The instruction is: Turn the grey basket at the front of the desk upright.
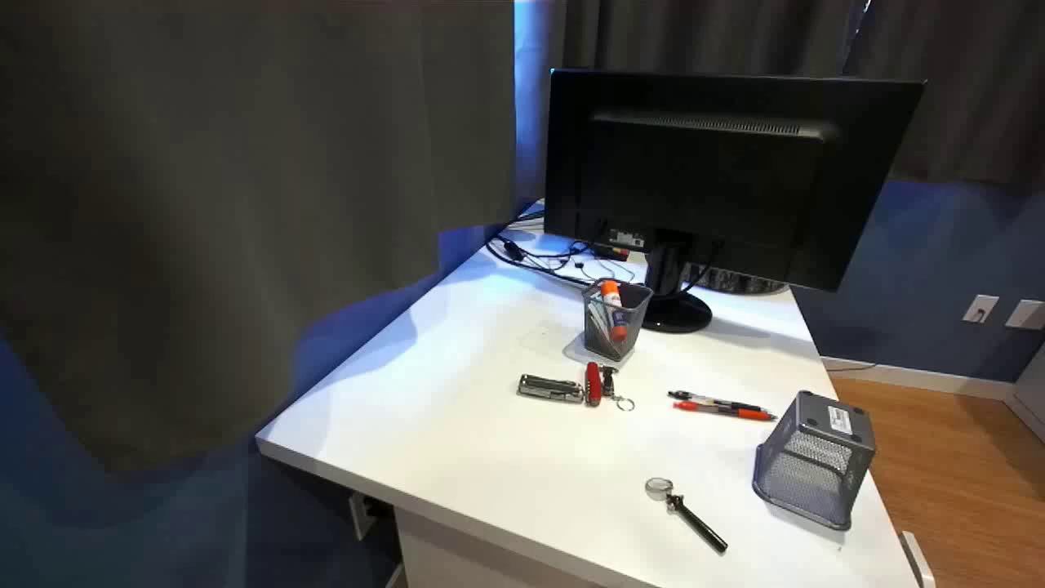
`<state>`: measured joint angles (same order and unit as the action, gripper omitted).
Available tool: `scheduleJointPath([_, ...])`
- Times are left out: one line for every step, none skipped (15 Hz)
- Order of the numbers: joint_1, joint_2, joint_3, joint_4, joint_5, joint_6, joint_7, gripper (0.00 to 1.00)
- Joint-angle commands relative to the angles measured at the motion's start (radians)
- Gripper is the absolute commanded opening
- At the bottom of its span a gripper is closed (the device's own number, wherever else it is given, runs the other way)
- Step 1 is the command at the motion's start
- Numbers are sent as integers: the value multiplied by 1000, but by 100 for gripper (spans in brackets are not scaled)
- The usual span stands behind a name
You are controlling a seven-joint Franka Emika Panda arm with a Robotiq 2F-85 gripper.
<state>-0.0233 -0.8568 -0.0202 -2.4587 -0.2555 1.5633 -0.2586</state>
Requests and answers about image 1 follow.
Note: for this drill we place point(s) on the black pen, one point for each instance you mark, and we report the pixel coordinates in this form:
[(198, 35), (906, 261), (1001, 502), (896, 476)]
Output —
[(705, 399)]

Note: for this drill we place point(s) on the white wall plate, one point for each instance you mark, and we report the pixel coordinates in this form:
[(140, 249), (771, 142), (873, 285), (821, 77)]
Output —
[(1025, 314)]

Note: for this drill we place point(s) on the dark mesh pen cup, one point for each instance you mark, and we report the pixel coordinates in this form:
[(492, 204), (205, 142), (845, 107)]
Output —
[(614, 314)]

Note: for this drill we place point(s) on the red pocket knife with ring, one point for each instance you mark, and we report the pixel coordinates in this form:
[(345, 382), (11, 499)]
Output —
[(599, 387)]

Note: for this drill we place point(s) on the grey metal multitool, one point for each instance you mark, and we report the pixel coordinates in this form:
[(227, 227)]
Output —
[(551, 390)]

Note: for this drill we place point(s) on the dark grey curtain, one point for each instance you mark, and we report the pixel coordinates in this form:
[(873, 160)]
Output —
[(189, 183)]

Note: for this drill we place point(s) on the black computer monitor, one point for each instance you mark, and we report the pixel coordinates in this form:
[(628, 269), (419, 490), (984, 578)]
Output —
[(755, 174)]

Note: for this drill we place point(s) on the grey mesh basket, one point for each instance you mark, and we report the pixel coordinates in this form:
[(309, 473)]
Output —
[(815, 458)]

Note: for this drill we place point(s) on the black handled magnifying glass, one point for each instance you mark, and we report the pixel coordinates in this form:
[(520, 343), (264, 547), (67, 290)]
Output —
[(663, 490)]

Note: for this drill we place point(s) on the white wall outlet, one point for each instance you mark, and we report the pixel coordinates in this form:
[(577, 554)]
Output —
[(982, 310)]

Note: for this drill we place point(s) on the red pen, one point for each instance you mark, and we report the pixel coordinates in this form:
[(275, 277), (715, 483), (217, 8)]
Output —
[(722, 410)]

